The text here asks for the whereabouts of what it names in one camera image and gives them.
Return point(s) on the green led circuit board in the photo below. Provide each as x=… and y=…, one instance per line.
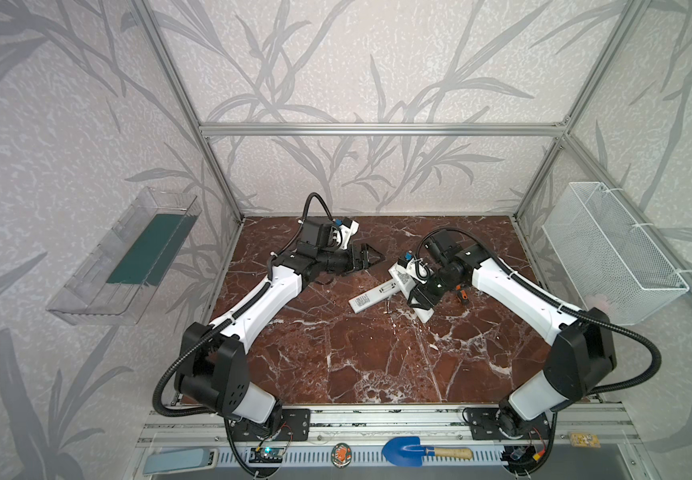
x=267, y=455

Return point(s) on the small tan circuit board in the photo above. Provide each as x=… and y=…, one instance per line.
x=584, y=440

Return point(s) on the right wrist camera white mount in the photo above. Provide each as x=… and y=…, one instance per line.
x=415, y=267

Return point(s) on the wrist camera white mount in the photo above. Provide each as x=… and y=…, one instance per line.
x=343, y=230
x=415, y=267

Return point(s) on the right side wired circuit board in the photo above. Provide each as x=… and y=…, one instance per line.
x=523, y=460

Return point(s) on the white remote control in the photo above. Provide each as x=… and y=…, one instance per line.
x=374, y=296

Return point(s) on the blue trowel wooden handle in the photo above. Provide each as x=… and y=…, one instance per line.
x=409, y=452

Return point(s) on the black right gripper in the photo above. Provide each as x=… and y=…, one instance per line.
x=422, y=294

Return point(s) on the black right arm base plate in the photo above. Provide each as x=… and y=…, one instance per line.
x=495, y=423

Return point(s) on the grey flat device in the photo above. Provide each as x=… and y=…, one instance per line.
x=179, y=461

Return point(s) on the clear plastic wall bin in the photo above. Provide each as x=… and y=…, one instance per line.
x=116, y=282

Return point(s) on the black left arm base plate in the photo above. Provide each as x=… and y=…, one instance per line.
x=285, y=424

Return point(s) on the small round orange gadget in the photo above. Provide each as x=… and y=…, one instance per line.
x=341, y=455

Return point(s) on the white remote with coloured buttons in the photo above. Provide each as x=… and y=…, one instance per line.
x=407, y=283

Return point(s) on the pink object in basket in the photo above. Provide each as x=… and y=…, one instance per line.
x=599, y=302

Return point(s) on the white wire mesh basket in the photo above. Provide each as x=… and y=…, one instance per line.
x=605, y=250

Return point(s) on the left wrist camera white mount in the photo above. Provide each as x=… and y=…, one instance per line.
x=343, y=230

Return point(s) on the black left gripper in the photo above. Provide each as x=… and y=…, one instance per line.
x=355, y=258

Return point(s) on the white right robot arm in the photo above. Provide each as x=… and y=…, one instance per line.
x=582, y=351

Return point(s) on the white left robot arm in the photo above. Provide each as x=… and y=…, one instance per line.
x=211, y=373

